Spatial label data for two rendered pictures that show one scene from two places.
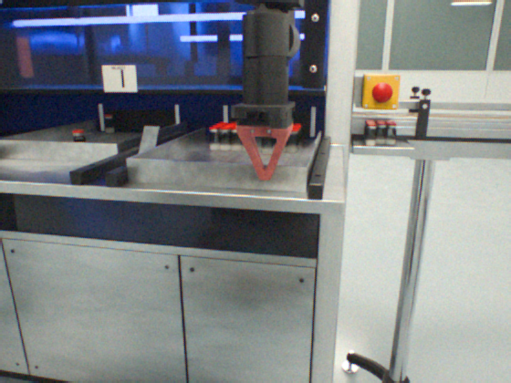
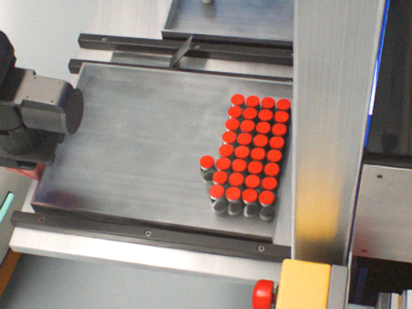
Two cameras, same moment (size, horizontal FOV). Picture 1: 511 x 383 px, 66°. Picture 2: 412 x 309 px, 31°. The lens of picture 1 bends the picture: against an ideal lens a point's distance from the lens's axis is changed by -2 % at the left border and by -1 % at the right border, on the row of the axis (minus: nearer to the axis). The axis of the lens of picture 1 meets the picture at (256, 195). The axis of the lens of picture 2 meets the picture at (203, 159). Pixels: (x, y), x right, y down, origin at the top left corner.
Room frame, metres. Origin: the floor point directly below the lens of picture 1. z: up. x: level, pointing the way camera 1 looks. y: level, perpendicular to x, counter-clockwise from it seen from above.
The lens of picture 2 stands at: (0.83, -0.59, 1.79)
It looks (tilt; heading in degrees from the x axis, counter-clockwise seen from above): 56 degrees down; 98
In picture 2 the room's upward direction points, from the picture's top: 10 degrees counter-clockwise
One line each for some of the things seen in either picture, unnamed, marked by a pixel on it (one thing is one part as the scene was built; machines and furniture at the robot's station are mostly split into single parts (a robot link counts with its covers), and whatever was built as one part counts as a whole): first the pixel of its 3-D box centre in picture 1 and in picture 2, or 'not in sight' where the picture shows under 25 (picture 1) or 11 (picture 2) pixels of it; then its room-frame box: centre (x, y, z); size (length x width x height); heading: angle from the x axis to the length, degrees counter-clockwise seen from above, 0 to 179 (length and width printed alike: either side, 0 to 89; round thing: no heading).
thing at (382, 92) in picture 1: (381, 92); (269, 298); (0.84, -0.26, 0.99); 0.04 x 0.04 x 0.04; 79
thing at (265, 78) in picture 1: (265, 88); (17, 129); (0.52, -0.01, 1.01); 0.10 x 0.07 x 0.07; 168
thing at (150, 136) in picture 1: (134, 149); (149, 51); (0.67, 0.21, 0.91); 0.14 x 0.03 x 0.06; 168
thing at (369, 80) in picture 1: (380, 91); (309, 303); (0.88, -0.27, 1.00); 0.08 x 0.07 x 0.07; 169
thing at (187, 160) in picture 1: (242, 151); (170, 148); (0.70, 0.03, 0.90); 0.34 x 0.26 x 0.04; 168
